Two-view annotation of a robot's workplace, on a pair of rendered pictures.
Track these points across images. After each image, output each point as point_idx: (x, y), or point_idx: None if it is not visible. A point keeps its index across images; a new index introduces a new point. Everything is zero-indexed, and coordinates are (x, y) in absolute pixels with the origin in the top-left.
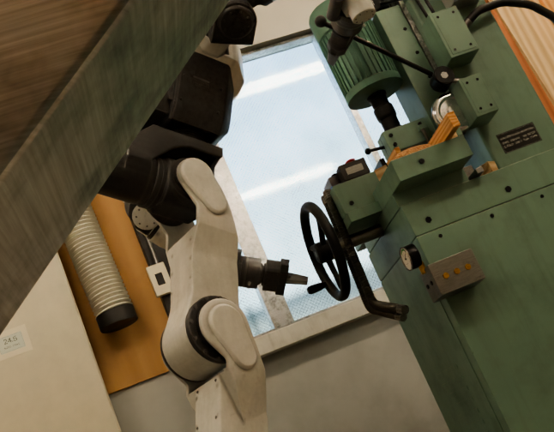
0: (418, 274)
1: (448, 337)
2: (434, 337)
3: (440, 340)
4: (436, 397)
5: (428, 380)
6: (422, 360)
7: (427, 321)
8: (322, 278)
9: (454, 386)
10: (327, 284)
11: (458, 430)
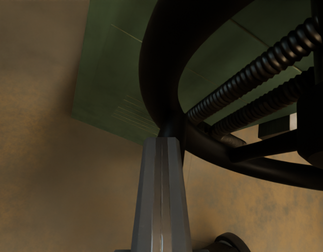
0: (262, 92)
1: (207, 120)
2: (179, 100)
3: (186, 108)
4: (86, 85)
5: (87, 75)
6: (105, 71)
7: (190, 94)
8: (173, 90)
9: (148, 113)
10: (173, 108)
11: (100, 107)
